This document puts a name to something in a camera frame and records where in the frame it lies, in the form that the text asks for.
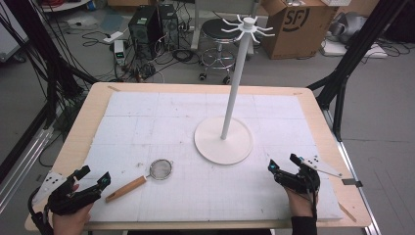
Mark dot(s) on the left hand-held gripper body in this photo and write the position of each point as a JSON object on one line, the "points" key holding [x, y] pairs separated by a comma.
{"points": [[70, 199]]}

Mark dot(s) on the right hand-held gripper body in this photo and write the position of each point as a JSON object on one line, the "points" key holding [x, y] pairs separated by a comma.
{"points": [[301, 182]]}

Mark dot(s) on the white hook rack stand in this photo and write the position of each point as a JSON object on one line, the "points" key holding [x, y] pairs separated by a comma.
{"points": [[223, 143]]}

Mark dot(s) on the person's right hand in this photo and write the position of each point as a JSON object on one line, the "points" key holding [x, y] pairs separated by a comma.
{"points": [[301, 205]]}

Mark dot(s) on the person's left hand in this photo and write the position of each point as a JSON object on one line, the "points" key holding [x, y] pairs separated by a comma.
{"points": [[70, 223]]}

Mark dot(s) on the black tape strip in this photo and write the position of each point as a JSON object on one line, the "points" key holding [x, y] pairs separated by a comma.
{"points": [[351, 182]]}

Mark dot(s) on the white grid mat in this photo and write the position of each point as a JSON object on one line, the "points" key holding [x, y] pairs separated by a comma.
{"points": [[182, 130]]}

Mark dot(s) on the brown cardboard box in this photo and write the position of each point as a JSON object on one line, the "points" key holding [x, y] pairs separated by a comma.
{"points": [[297, 36]]}

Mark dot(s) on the white power supply unit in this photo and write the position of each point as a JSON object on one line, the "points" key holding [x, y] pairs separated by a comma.
{"points": [[119, 52]]}

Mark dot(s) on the white power strip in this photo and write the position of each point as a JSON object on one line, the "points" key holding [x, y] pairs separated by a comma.
{"points": [[113, 37]]}

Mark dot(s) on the grey bag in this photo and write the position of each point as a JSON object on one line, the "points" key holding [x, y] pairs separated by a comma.
{"points": [[349, 27]]}

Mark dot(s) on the black round stool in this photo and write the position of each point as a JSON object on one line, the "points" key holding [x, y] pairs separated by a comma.
{"points": [[215, 31]]}

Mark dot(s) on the large black computer tower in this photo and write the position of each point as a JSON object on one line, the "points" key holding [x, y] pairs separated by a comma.
{"points": [[143, 32]]}

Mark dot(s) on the white round table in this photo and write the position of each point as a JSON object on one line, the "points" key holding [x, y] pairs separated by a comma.
{"points": [[65, 5]]}

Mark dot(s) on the small black computer tower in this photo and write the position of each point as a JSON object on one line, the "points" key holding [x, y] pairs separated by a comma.
{"points": [[169, 26]]}

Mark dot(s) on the aluminium rail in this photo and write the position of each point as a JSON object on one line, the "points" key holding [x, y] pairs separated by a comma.
{"points": [[355, 169], [23, 169]]}

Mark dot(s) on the black metal frame stand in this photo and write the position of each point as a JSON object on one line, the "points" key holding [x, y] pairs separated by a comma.
{"points": [[345, 62], [49, 58]]}

